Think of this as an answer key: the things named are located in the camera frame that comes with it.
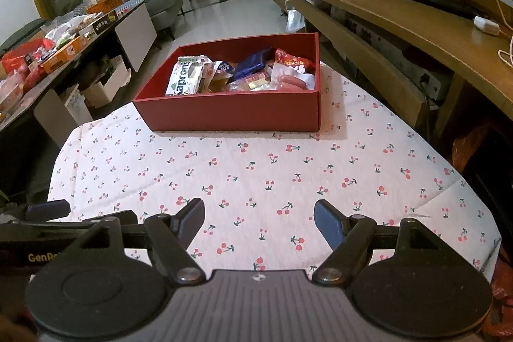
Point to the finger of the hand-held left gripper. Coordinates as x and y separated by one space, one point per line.
48 210

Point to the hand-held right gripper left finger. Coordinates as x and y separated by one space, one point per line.
192 220

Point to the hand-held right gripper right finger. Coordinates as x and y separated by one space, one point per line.
328 224

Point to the red cardboard box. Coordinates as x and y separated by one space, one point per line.
224 111

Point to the brown bread packet blue label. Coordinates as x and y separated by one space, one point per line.
220 79

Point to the green and white cake packet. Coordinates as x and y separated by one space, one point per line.
184 75

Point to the red sausage packet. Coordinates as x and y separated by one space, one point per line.
292 82

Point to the blue foil packet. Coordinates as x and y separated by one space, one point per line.
250 64

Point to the red heart print packet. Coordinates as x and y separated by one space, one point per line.
292 61

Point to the cherry print tablecloth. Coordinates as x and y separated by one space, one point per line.
280 173

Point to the red plastic bag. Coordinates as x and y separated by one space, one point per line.
501 298
24 57

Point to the orange flat box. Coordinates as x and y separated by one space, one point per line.
64 53

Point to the orange bag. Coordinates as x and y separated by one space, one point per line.
473 145

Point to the white power strip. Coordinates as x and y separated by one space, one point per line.
433 85

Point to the dark flat box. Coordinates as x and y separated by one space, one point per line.
105 24

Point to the dark side table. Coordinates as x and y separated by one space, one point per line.
134 29

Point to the silver foil bag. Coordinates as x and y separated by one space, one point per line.
295 17

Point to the orange basket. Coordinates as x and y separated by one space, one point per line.
104 4

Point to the grey sofa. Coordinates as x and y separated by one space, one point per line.
164 5

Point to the wooden television cabinet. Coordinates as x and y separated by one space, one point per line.
380 13

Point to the white charger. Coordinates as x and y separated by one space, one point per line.
487 25

